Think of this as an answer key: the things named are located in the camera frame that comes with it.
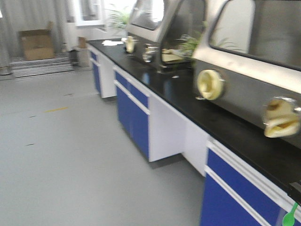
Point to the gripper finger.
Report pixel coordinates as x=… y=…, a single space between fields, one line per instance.
x=295 y=191

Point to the blue white lab bench cabinets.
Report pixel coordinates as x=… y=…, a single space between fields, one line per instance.
x=247 y=176

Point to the near steel glove box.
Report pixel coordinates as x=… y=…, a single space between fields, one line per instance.
x=249 y=63

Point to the steel glove box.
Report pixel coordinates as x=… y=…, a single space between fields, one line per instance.
x=249 y=63
x=158 y=30

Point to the far steel glove box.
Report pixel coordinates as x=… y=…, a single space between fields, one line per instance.
x=158 y=30

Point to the green potted plant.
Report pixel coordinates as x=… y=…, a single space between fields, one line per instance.
x=118 y=18

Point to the small cardboard box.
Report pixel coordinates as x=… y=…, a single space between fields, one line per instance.
x=82 y=42

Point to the large cardboard box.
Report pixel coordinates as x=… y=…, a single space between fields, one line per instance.
x=38 y=44

